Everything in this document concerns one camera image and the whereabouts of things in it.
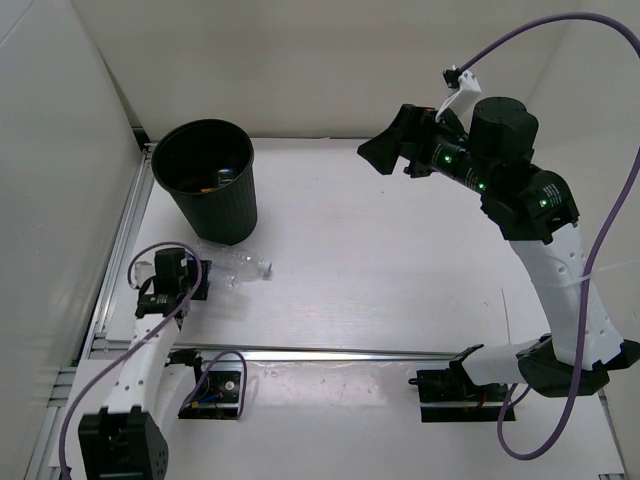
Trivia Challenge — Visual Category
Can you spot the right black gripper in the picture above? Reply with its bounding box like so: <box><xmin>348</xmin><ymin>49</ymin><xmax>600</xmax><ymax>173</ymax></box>
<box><xmin>358</xmin><ymin>105</ymin><xmax>497</xmax><ymax>197</ymax></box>

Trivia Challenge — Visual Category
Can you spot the clear unlabelled plastic bottle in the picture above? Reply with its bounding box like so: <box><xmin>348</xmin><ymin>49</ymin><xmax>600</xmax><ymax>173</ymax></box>
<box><xmin>198</xmin><ymin>243</ymin><xmax>273</xmax><ymax>283</ymax></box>

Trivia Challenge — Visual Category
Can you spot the white label clear bottle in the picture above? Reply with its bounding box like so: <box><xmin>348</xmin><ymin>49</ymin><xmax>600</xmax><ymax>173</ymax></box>
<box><xmin>215</xmin><ymin>168</ymin><xmax>239</xmax><ymax>188</ymax></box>

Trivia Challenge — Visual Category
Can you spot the blue label clear bottle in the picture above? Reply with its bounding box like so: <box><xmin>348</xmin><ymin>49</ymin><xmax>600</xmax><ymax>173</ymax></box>
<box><xmin>208</xmin><ymin>272</ymin><xmax>244</xmax><ymax>302</ymax></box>

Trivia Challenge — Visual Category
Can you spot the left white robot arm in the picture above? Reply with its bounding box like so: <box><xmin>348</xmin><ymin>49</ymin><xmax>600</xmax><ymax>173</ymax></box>
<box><xmin>74</xmin><ymin>242</ymin><xmax>211</xmax><ymax>479</ymax></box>

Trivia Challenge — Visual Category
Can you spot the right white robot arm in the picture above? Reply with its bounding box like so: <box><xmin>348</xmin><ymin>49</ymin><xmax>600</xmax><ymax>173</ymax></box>
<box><xmin>357</xmin><ymin>97</ymin><xmax>639</xmax><ymax>400</ymax></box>

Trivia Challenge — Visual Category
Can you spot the black plastic bin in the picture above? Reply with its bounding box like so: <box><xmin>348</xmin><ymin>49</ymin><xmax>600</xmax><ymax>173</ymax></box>
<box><xmin>151</xmin><ymin>119</ymin><xmax>258</xmax><ymax>245</ymax></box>

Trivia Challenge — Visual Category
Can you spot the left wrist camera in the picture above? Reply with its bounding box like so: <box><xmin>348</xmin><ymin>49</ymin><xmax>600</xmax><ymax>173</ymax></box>
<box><xmin>130</xmin><ymin>261</ymin><xmax>155</xmax><ymax>290</ymax></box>

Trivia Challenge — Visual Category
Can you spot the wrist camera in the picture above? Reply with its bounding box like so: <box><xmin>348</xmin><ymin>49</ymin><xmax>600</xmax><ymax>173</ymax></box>
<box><xmin>130</xmin><ymin>261</ymin><xmax>155</xmax><ymax>290</ymax></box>
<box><xmin>435</xmin><ymin>66</ymin><xmax>482</xmax><ymax>123</ymax></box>

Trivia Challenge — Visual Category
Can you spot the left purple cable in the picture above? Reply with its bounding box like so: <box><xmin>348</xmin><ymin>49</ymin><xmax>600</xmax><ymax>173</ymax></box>
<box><xmin>58</xmin><ymin>241</ymin><xmax>249</xmax><ymax>474</ymax></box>

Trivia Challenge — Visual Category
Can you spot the purple cable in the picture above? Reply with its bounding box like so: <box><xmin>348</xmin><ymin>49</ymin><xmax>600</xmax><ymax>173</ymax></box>
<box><xmin>58</xmin><ymin>241</ymin><xmax>249</xmax><ymax>474</ymax></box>
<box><xmin>462</xmin><ymin>12</ymin><xmax>640</xmax><ymax>459</ymax></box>

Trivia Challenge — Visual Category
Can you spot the aluminium frame rail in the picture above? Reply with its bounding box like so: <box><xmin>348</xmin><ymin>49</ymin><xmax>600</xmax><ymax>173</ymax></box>
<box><xmin>172</xmin><ymin>343</ymin><xmax>458</xmax><ymax>363</ymax></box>

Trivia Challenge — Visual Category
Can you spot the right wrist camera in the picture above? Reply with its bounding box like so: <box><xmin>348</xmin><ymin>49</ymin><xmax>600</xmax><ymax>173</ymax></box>
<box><xmin>435</xmin><ymin>66</ymin><xmax>482</xmax><ymax>123</ymax></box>

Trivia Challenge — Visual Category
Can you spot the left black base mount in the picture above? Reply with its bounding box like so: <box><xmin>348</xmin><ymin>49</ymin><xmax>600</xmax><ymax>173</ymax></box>
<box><xmin>178</xmin><ymin>350</ymin><xmax>248</xmax><ymax>421</ymax></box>

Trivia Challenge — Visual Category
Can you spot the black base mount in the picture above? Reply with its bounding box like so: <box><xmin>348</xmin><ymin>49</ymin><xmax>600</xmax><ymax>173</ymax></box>
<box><xmin>178</xmin><ymin>350</ymin><xmax>248</xmax><ymax>421</ymax></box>
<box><xmin>408</xmin><ymin>369</ymin><xmax>507</xmax><ymax>423</ymax></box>

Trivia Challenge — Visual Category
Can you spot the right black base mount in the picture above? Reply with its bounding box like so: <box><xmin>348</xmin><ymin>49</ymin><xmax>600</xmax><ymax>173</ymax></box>
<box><xmin>408</xmin><ymin>369</ymin><xmax>507</xmax><ymax>423</ymax></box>

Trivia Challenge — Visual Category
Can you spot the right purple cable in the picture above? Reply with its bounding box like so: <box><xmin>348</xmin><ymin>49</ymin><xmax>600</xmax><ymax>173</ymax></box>
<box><xmin>462</xmin><ymin>12</ymin><xmax>640</xmax><ymax>459</ymax></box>

